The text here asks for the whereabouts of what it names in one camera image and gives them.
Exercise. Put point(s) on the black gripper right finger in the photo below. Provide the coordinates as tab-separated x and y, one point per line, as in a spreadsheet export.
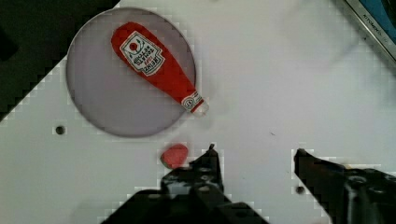
349	196

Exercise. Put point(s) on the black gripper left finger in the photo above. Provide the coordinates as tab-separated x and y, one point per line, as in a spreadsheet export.
188	195

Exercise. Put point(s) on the red toy strawberry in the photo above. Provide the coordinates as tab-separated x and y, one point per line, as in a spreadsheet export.
175	156

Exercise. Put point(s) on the red ketchup bottle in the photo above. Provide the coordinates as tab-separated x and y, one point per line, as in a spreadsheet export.
146	55

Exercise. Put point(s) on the grey round plate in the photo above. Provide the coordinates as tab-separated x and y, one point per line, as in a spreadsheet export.
109	94

